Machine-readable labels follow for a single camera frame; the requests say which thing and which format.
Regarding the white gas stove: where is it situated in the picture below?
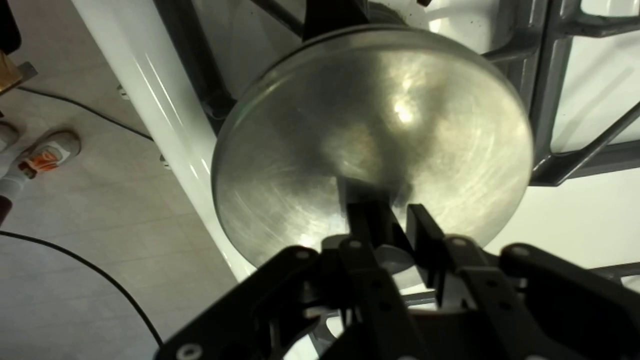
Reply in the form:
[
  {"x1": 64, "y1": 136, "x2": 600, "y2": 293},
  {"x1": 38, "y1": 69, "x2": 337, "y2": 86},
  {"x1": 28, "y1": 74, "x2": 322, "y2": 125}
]
[{"x1": 68, "y1": 0, "x2": 640, "y2": 285}]

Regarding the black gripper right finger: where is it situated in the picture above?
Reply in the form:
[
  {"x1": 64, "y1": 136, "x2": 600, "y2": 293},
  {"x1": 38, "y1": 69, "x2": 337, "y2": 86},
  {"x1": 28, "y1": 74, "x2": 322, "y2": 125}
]
[{"x1": 405, "y1": 202, "x2": 640, "y2": 360}]

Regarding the wooden table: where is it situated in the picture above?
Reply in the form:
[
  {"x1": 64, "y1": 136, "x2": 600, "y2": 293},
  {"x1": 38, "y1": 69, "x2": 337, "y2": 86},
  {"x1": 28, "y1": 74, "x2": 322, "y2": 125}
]
[{"x1": 0, "y1": 50, "x2": 38, "y2": 96}]

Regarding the thin black cable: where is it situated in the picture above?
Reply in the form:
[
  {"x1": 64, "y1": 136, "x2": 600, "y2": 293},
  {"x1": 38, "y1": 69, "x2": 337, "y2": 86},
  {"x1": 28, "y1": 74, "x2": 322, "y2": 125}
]
[
  {"x1": 0, "y1": 228, "x2": 165, "y2": 348},
  {"x1": 17, "y1": 83, "x2": 155, "y2": 143}
]

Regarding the white orange shoe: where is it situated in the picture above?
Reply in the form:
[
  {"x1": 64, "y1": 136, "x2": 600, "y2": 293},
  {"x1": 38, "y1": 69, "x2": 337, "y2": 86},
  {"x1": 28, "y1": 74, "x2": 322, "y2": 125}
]
[{"x1": 15, "y1": 128, "x2": 83, "y2": 181}]

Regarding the black cast iron stove grate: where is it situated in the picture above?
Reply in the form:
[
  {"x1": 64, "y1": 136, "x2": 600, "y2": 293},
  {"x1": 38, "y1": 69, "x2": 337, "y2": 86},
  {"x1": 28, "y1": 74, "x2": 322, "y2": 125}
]
[
  {"x1": 153, "y1": 0, "x2": 535, "y2": 132},
  {"x1": 527, "y1": 0, "x2": 640, "y2": 188}
]

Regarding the round steel pot lid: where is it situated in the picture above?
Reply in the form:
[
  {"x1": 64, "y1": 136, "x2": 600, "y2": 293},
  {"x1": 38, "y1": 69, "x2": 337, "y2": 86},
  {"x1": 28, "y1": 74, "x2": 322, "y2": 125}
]
[{"x1": 210, "y1": 23, "x2": 535, "y2": 267}]

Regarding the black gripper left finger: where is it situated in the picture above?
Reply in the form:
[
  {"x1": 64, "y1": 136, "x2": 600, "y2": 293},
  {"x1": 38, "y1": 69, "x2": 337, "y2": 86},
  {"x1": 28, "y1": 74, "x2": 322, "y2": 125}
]
[{"x1": 155, "y1": 195, "x2": 427, "y2": 360}]

